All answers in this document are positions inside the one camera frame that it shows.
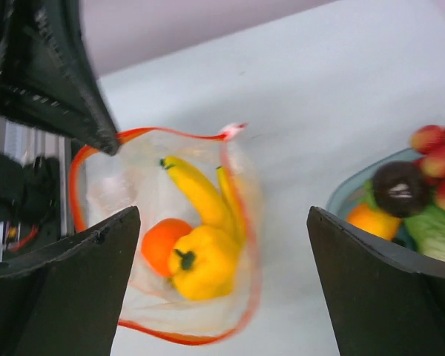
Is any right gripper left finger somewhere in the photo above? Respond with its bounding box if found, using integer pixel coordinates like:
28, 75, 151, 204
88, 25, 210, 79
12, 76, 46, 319
0, 206, 140, 356

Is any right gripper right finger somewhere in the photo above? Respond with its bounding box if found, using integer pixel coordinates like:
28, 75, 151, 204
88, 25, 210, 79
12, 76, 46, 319
307, 207, 445, 355

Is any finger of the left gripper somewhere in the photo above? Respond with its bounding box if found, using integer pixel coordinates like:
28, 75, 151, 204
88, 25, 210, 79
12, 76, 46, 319
0, 1, 119, 156

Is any orange fruit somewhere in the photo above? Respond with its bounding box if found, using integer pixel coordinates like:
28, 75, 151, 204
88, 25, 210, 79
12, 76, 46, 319
140, 218, 193, 277

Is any clear zip top bag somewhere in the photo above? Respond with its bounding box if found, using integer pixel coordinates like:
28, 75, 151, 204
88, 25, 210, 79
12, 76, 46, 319
69, 124, 263, 346

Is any yellow bell pepper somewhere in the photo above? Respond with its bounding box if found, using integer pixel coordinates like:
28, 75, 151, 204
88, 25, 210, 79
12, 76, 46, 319
168, 225, 241, 301

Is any yellow banana bunch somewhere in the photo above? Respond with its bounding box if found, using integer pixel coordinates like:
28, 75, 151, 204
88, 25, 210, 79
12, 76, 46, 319
159, 156, 245, 248

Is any yellow mango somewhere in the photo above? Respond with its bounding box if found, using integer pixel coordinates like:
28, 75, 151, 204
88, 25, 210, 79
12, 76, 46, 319
346, 202, 402, 241

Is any white napa cabbage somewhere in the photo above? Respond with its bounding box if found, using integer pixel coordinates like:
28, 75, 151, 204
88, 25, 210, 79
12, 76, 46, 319
360, 180, 445, 262

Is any teal plastic fruit tray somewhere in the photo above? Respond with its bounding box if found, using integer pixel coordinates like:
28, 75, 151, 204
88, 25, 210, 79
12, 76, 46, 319
327, 151, 419, 251

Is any dark purple mangosteen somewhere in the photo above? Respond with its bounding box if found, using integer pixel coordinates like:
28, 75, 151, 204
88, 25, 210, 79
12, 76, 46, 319
371, 161, 430, 218

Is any red strawberry cluster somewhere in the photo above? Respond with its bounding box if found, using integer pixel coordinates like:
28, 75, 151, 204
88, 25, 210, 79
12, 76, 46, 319
409, 125, 445, 210

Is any aluminium front rail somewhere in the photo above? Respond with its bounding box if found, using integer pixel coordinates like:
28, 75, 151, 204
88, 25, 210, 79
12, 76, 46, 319
0, 120, 77, 238

